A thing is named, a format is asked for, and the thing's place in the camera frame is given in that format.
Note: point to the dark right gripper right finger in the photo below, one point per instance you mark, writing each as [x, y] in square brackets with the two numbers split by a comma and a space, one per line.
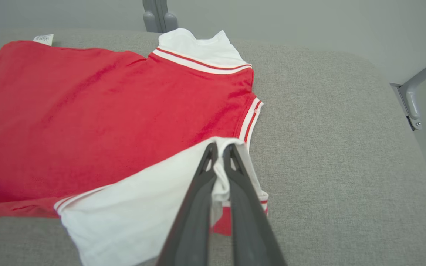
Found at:
[250, 229]

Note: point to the grey metal stand leg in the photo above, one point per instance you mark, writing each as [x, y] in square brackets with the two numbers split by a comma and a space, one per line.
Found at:
[412, 96]

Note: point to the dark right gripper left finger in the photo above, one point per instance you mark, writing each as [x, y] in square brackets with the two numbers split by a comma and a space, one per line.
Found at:
[194, 221]

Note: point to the red white basketball jersey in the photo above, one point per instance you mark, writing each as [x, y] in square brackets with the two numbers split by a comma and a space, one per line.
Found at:
[105, 111]

